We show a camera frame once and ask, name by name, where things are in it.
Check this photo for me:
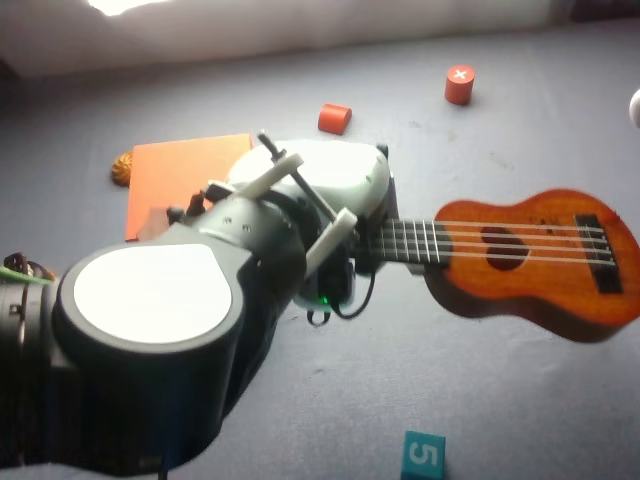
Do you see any green cable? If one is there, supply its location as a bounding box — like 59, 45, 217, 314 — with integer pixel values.
0, 264, 54, 287

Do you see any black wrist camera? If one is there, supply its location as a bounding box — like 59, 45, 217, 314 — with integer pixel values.
317, 247, 357, 314

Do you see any teal number five block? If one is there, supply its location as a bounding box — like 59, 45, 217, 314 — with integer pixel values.
399, 430, 447, 480

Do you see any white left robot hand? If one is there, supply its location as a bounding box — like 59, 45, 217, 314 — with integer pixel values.
227, 139, 401, 275

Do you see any orange swirl cookie toy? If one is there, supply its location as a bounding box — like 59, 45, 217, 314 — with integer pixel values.
110, 153, 134, 189

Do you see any large orange foam cube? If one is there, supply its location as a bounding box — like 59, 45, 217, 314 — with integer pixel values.
124, 132, 255, 242

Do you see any orange half-cylinder block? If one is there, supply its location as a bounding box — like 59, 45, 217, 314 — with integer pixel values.
317, 103, 353, 136

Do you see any white clamp bracket with screw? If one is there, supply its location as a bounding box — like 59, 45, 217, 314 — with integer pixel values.
233, 129, 359, 281

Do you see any small brown toy guitar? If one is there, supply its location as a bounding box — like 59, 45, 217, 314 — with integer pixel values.
167, 187, 640, 345

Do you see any orange cylinder white cross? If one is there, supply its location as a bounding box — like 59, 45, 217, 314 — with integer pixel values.
444, 64, 476, 106

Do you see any black cable loop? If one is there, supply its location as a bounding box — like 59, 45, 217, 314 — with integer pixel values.
304, 269, 377, 327

